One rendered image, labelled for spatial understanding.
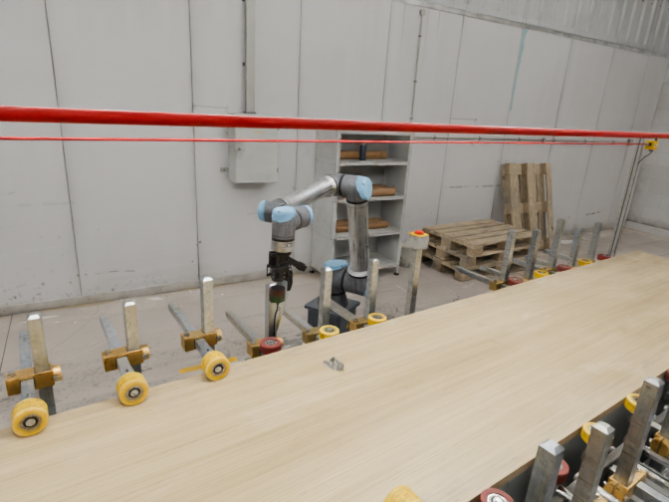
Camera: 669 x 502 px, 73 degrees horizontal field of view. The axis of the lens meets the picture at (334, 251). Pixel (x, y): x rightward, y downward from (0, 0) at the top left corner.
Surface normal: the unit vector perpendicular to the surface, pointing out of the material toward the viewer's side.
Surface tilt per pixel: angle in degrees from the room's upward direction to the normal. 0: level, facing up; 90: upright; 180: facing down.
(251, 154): 90
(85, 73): 90
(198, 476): 0
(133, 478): 0
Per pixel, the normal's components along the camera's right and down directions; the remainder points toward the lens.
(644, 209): -0.87, 0.11
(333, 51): 0.50, 0.29
